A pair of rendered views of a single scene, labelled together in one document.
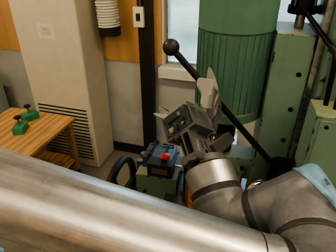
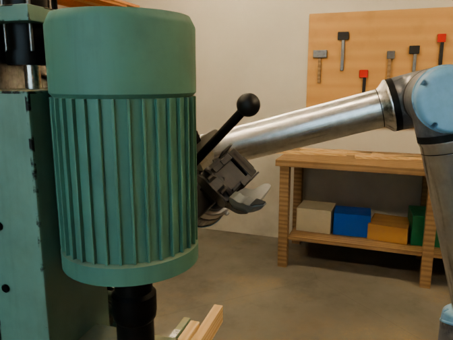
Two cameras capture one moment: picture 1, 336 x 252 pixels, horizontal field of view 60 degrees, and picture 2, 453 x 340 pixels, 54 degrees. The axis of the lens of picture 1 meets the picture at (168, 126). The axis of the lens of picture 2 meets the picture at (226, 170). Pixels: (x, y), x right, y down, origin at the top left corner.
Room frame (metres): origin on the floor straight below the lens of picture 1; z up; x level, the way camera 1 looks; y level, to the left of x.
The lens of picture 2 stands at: (1.25, 0.00, 1.43)
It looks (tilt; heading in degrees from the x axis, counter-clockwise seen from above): 12 degrees down; 183
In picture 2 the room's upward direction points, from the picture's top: straight up
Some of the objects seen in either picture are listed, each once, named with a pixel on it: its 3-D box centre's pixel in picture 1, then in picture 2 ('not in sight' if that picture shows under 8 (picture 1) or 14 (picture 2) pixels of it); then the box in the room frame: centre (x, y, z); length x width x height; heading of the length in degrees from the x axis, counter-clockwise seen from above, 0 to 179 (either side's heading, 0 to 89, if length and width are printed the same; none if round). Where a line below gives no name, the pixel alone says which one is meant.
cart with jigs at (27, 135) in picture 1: (19, 158); not in sight; (1.66, 1.05, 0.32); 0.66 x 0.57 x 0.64; 163
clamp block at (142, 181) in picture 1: (161, 174); not in sight; (0.77, 0.02, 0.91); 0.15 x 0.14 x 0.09; 166
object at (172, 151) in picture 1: (160, 157); not in sight; (0.77, 0.03, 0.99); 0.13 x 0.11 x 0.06; 166
